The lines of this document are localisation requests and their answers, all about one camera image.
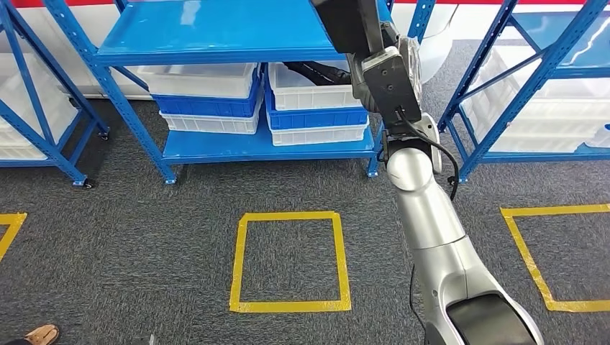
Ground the long black plastic part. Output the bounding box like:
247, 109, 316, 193
309, 0, 386, 57

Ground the curved black plastic part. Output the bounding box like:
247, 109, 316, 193
285, 60, 352, 87

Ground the blue metal shelf rack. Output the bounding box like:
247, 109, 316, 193
0, 0, 111, 190
437, 0, 610, 184
42, 0, 437, 185

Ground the yellow floor tape square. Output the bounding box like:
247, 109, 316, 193
0, 213, 28, 262
229, 211, 352, 314
500, 203, 610, 313

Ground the blue plastic bin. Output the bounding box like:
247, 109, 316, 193
151, 71, 264, 119
263, 78, 370, 131

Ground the large white plastic bin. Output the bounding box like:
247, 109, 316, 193
460, 45, 610, 155
0, 52, 80, 162

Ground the black camera cable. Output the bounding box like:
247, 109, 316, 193
395, 108, 461, 201

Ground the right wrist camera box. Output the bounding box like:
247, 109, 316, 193
361, 45, 424, 127

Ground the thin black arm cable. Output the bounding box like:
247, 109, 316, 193
409, 264, 430, 345

